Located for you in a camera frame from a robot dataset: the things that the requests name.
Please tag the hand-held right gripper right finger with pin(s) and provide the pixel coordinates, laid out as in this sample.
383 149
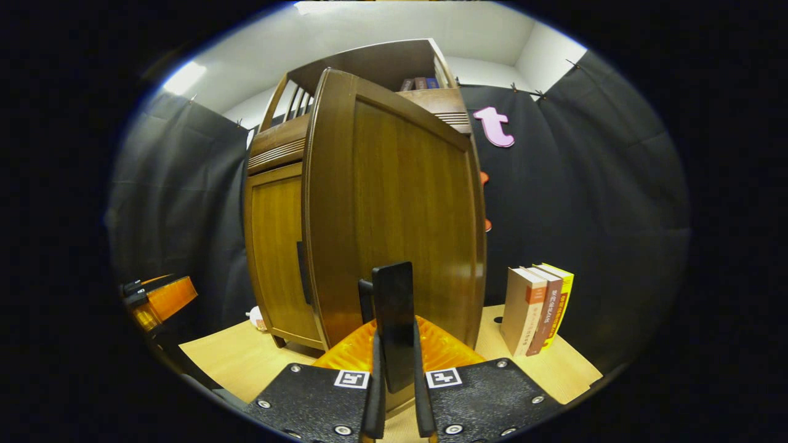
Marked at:
423 400

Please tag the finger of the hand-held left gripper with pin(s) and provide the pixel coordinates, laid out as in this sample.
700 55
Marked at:
157 279
175 298

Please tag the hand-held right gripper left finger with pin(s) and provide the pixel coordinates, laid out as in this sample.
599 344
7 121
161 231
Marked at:
373 400

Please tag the wooden shoe cabinet door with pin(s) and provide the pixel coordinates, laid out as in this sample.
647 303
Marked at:
277 246
400 184

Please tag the wooden double-door shoe cabinet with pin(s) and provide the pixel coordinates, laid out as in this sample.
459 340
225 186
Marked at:
369 61

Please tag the small white bottle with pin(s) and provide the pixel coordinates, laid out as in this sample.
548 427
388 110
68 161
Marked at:
256 319

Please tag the beige book with orange stripe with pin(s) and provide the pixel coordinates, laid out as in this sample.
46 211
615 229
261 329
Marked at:
523 307

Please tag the black backdrop cloth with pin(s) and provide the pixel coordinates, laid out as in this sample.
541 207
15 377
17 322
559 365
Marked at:
585 215

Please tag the dark brown shelf book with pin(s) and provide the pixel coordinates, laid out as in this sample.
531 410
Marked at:
407 85
420 83

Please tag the blue shelf book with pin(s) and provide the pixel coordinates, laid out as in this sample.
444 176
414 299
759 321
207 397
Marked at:
433 82

